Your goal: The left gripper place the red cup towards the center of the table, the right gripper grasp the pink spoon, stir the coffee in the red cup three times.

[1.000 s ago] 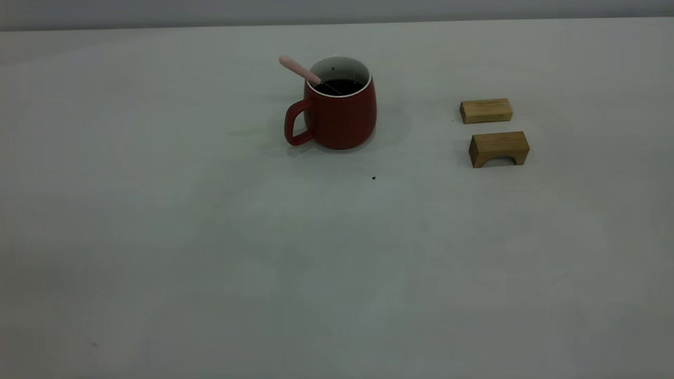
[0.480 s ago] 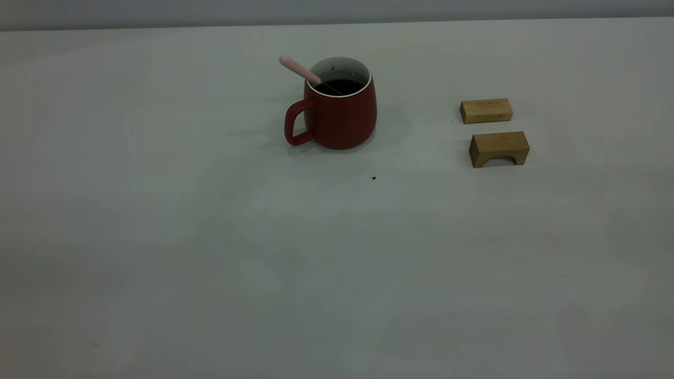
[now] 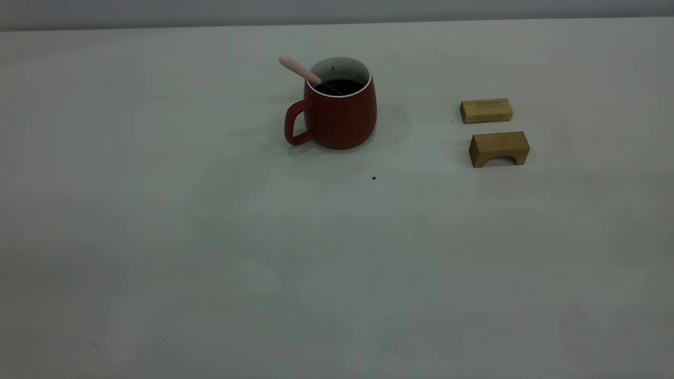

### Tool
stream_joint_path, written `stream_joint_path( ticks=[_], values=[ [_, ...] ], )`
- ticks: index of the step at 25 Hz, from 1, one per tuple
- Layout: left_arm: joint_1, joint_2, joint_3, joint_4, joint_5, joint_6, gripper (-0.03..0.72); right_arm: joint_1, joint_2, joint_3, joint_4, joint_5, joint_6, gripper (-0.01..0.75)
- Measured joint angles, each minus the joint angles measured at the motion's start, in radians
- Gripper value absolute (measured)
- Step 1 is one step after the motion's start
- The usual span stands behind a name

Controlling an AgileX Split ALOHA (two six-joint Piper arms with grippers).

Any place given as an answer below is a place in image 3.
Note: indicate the arched wooden block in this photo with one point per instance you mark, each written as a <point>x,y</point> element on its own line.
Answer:
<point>497,142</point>

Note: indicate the rectangular wooden block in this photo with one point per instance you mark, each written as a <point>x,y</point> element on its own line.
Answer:
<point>485,110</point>

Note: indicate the dark coffee liquid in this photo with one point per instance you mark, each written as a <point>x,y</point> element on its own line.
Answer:
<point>350,86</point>

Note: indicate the red ceramic mug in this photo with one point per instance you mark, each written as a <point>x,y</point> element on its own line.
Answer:
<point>342,121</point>

